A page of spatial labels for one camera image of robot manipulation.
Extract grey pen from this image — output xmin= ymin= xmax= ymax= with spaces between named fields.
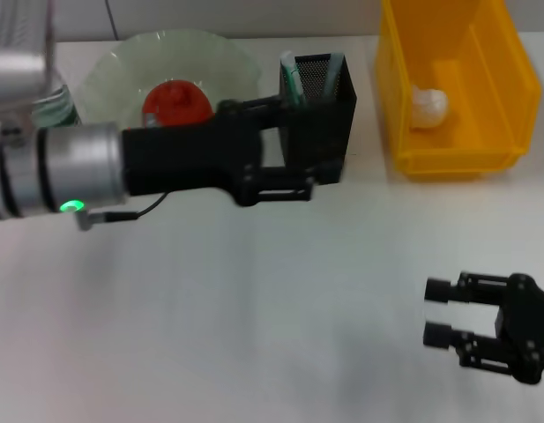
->
xmin=320 ymin=52 xmax=344 ymax=101

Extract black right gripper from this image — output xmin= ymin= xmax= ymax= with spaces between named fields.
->
xmin=421 ymin=271 xmax=544 ymax=387

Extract orange fruit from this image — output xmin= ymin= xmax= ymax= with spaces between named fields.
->
xmin=141 ymin=78 xmax=212 ymax=130

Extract yellow plastic bin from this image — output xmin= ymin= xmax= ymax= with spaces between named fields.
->
xmin=374 ymin=0 xmax=544 ymax=182

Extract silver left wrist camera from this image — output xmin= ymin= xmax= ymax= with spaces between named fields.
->
xmin=0 ymin=0 xmax=57 ymax=116

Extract clear bottle with green label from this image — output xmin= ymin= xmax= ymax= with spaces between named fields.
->
xmin=31 ymin=84 xmax=82 ymax=130

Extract white paper ball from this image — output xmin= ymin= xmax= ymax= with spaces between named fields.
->
xmin=411 ymin=85 xmax=451 ymax=130

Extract left gripper cable with plug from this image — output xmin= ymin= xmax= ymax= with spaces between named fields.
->
xmin=74 ymin=190 xmax=168 ymax=233

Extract green thread snips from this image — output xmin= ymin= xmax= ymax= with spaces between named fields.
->
xmin=279 ymin=50 xmax=308 ymax=108

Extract pale green wavy fruit plate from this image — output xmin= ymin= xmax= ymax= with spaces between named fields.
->
xmin=71 ymin=28 xmax=263 ymax=130

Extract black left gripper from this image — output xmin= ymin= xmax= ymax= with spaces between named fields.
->
xmin=121 ymin=94 xmax=344 ymax=208

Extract black mesh pen holder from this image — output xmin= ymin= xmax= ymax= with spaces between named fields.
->
xmin=277 ymin=52 xmax=358 ymax=185

